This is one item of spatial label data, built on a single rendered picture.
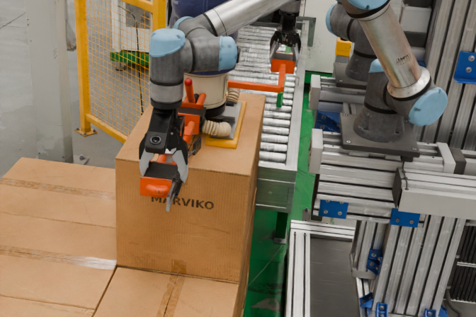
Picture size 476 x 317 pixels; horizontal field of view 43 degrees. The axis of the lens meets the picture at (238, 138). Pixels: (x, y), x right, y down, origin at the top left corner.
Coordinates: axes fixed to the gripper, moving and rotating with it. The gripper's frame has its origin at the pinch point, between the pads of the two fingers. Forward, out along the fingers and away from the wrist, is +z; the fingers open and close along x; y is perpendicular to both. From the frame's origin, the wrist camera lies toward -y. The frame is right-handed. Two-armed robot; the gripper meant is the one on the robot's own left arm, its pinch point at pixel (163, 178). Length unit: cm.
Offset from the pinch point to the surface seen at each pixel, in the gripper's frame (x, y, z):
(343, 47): -52, 149, 10
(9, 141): 139, 199, 107
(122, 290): 16, 19, 53
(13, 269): 52, 22, 53
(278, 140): -27, 134, 54
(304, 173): -45, 201, 107
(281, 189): -30, 94, 57
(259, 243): -23, 124, 107
